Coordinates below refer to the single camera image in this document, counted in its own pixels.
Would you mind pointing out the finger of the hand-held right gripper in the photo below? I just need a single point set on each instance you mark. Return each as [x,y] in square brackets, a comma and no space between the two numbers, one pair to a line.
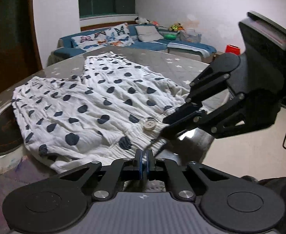
[211,93]
[221,117]

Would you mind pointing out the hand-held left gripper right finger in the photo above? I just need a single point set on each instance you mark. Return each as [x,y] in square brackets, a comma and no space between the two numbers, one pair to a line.
[147,162]

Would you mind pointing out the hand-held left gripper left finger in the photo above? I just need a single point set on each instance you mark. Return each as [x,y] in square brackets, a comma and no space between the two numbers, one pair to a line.
[139,162]

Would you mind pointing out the white navy polka dot garment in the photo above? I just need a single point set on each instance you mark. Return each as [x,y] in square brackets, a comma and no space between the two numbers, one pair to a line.
[84,102]

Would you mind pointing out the red box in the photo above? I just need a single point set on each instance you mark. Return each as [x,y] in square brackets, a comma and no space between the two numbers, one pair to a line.
[233,50]

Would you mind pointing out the grey star quilted table cover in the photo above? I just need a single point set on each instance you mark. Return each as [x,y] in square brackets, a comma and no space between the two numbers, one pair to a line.
[174,63]

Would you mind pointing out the patterned storage box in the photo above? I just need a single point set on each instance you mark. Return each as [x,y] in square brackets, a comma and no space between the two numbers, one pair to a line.
[191,36]

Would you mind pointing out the green round toy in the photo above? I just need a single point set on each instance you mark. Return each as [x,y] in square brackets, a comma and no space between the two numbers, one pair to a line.
[170,36]

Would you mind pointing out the yellow green plush toy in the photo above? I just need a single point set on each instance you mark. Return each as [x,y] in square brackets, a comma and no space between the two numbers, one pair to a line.
[176,27]

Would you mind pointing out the blue fabric sofa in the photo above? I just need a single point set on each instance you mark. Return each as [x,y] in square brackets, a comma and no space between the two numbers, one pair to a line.
[150,46]

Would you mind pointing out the beige cushion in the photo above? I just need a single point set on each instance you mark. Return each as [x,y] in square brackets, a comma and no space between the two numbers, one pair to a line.
[147,34]

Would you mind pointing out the black and white plush toy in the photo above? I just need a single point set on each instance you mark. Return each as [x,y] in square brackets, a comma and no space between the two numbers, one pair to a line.
[143,20]

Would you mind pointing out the butterfly print pillow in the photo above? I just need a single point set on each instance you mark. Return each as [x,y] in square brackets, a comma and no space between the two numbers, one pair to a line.
[118,35]
[89,41]

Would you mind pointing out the round black induction cooktop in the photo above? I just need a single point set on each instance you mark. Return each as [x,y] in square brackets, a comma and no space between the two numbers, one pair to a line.
[1,131]

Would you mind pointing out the brown wooden door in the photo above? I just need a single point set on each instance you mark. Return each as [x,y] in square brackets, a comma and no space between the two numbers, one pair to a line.
[8,34]

